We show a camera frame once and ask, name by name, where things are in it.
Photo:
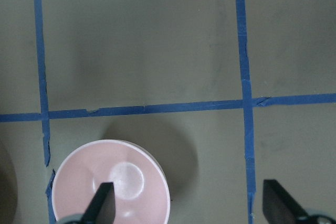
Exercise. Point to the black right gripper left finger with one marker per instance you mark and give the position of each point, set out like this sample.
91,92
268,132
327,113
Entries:
102,207

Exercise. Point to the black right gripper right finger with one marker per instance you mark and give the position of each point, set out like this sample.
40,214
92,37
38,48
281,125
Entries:
279,206

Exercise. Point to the pink bowl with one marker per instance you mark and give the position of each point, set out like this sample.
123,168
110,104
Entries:
140,186

